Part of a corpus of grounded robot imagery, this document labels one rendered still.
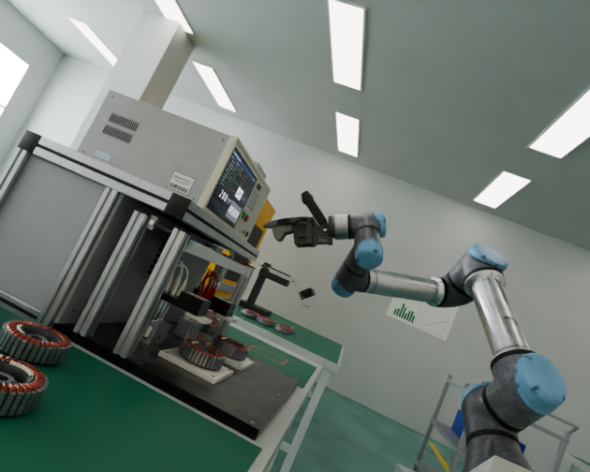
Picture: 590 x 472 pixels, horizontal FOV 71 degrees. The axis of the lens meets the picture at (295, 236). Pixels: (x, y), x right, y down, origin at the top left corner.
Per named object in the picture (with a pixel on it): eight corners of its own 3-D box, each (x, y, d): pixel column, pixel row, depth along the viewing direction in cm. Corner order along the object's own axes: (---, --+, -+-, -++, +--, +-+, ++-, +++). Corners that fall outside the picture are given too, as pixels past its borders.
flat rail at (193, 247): (247, 276, 148) (250, 269, 149) (177, 248, 88) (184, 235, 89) (243, 275, 149) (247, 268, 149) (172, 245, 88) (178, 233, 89)
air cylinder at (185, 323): (196, 339, 131) (203, 323, 132) (186, 340, 124) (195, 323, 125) (182, 332, 132) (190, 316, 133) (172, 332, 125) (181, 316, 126)
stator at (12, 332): (57, 346, 79) (66, 329, 80) (69, 372, 71) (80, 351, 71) (-8, 332, 72) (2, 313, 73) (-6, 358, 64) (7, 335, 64)
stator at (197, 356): (226, 368, 106) (231, 355, 107) (211, 374, 95) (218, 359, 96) (187, 349, 108) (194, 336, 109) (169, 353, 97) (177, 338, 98)
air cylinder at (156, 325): (162, 344, 108) (171, 324, 108) (149, 346, 100) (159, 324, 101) (146, 335, 109) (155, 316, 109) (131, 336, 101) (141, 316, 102)
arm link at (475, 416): (498, 463, 102) (489, 414, 113) (537, 439, 94) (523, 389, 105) (454, 444, 102) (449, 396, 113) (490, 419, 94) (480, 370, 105)
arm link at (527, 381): (534, 438, 96) (474, 277, 139) (583, 407, 87) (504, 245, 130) (489, 424, 94) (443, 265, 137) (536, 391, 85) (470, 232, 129)
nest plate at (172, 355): (231, 376, 108) (234, 371, 108) (213, 384, 93) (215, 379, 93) (183, 350, 110) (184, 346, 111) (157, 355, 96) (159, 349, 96)
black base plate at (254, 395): (297, 387, 140) (300, 380, 140) (255, 441, 78) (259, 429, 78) (178, 327, 149) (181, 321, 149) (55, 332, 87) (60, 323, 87)
